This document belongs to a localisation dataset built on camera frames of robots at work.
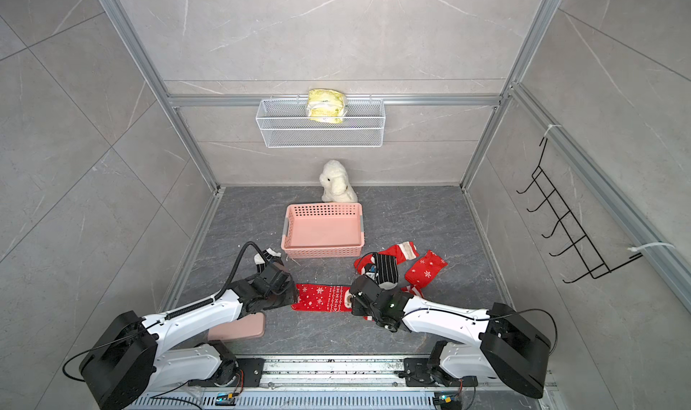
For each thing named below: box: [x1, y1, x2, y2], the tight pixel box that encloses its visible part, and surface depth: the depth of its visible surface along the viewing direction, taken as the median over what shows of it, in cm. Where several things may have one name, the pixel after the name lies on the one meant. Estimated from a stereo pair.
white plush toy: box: [318, 159, 359, 204], surface depth 100 cm
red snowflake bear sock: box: [290, 284, 353, 313], surface depth 87 cm
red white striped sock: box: [401, 285, 425, 299], surface depth 90 cm
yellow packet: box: [306, 88, 345, 124], surface depth 88 cm
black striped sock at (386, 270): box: [372, 252, 399, 291], surface depth 95 cm
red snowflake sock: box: [403, 249, 449, 290], surface depth 95 cm
